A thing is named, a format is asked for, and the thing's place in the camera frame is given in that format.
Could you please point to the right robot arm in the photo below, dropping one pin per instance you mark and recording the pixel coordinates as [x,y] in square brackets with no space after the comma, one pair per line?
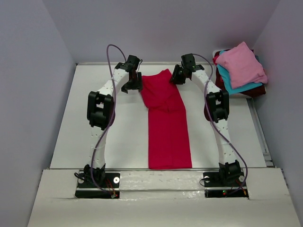
[217,107]

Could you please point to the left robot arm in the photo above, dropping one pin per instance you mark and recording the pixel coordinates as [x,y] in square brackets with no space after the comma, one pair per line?
[101,113]

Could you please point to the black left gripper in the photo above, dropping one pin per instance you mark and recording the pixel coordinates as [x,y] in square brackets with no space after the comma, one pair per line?
[138,85]

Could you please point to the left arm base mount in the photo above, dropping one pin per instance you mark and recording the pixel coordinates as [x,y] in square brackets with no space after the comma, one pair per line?
[108,189]

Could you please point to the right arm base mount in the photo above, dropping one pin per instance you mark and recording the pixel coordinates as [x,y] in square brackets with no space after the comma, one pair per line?
[214,188]

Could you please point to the red folded t shirt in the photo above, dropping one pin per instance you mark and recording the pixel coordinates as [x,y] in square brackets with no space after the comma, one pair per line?
[216,54]

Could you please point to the red t shirt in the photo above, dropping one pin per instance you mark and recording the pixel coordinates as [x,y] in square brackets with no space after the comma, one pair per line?
[216,54]
[168,139]

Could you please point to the dark maroon folded t shirt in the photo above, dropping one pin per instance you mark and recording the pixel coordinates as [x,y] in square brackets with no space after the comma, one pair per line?
[239,72]

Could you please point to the pink folded t shirt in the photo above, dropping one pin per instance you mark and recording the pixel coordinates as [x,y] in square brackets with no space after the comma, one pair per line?
[243,65]

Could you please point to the teal folded t shirt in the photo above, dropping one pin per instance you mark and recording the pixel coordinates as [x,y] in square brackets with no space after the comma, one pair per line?
[233,84]

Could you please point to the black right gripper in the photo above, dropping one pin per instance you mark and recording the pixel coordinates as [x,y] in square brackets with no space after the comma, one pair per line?
[175,77]

